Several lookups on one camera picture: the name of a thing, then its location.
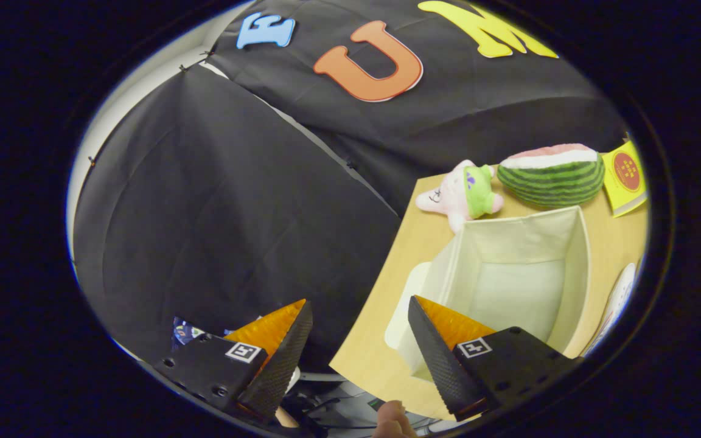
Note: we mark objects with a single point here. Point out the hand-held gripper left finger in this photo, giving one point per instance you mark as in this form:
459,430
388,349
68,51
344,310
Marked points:
277,371

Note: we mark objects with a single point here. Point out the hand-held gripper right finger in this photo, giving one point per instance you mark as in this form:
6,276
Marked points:
439,365

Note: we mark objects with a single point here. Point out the cream fabric storage box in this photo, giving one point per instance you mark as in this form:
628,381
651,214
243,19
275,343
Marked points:
509,243

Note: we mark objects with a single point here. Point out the white canvas shoe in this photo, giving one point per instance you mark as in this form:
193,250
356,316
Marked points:
617,304

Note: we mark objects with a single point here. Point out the white and blue clutter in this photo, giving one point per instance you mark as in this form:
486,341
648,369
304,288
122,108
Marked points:
185,333

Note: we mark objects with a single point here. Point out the black backdrop cloth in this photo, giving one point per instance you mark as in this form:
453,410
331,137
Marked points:
235,213

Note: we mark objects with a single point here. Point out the pink plush toy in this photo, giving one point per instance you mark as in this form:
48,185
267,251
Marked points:
457,198

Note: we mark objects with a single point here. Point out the watermelon slice plush toy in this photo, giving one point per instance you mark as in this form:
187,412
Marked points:
551,179

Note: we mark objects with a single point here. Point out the yellow book with red circle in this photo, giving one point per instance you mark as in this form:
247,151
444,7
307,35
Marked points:
625,176

